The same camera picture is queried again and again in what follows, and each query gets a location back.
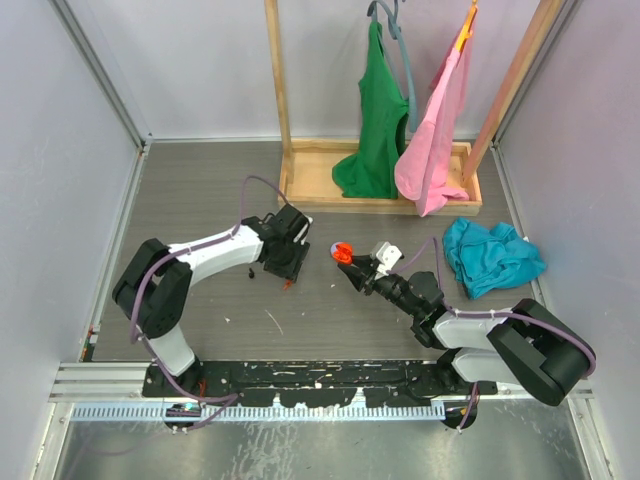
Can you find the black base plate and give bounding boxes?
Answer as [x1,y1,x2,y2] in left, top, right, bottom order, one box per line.
[142,359,499,409]

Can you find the pink shirt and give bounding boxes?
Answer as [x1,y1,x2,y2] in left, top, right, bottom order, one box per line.
[393,37,475,219]

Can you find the orange hanger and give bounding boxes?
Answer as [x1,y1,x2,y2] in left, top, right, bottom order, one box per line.
[454,0,478,54]

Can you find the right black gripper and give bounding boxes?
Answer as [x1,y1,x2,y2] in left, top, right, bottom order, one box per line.
[339,254,420,318]

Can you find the teal cloth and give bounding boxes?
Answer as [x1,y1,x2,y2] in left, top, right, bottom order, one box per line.
[443,217,547,300]

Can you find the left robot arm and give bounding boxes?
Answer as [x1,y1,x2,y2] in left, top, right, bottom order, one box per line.
[112,204,313,396]

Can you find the grey blue hanger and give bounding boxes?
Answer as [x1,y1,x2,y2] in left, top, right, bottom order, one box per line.
[367,0,419,133]

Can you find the green shirt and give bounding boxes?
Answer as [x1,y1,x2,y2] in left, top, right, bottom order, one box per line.
[332,21,409,199]

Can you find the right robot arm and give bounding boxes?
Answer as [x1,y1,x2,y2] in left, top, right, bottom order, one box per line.
[338,255,596,406]

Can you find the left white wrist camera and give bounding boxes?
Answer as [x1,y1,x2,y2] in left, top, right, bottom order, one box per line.
[294,216,313,244]

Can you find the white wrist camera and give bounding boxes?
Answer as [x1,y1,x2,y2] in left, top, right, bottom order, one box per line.
[370,241,403,280]
[294,216,313,244]

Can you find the wooden clothes rack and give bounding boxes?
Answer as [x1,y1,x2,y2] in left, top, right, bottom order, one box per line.
[264,1,576,216]

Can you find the white slotted cable duct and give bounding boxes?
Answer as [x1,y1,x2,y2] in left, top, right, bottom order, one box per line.
[70,401,446,423]

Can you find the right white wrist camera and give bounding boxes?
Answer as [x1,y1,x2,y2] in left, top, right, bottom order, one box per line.
[370,241,403,280]

